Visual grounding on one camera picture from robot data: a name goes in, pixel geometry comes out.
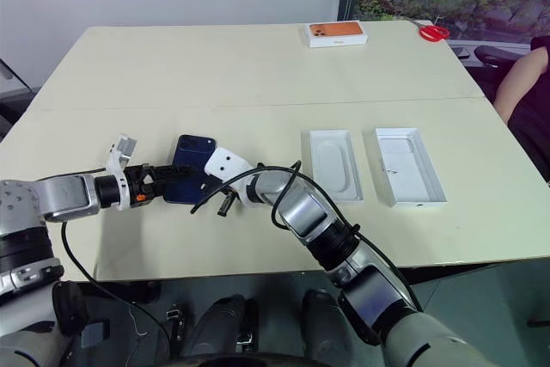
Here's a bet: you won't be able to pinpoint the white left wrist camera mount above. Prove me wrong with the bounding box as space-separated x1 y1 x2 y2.
105 132 139 211

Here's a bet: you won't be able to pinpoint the person's black clothed torso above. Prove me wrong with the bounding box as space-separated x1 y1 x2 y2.
506 34 550 183

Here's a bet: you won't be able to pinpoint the white phone box lid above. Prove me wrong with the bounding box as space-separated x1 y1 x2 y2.
363 126 449 212

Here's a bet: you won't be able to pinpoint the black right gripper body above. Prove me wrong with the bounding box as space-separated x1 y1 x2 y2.
190 171 236 217

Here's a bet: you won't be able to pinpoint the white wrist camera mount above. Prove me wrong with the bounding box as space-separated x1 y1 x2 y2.
204 147 260 205
105 132 139 211

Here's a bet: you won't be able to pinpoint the black chair armrest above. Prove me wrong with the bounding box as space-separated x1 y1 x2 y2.
474 44 523 69

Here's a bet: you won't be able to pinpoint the orange printed phone box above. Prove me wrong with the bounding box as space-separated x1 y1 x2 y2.
306 20 370 49

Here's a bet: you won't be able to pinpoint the dark blue phone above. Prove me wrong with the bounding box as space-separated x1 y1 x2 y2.
162 133 219 205

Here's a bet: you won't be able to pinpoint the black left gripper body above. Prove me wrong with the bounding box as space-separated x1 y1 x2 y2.
125 163 168 208

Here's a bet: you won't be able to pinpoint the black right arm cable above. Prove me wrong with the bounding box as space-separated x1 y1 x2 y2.
190 160 425 315

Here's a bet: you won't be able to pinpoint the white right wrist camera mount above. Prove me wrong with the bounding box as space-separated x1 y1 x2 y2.
204 147 260 205

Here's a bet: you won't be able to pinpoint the grey case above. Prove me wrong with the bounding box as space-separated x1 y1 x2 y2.
0 57 36 128

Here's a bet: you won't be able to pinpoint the dark rounded robot leg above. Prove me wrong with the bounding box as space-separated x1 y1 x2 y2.
299 289 379 364
187 293 260 362

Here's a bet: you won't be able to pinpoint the red handled scissors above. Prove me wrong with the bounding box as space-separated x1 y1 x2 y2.
412 17 452 44

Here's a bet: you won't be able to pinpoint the white phone box base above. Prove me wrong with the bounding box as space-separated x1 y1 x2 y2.
309 127 365 205

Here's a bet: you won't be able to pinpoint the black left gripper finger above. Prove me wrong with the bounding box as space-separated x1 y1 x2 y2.
144 182 169 205
149 163 195 180

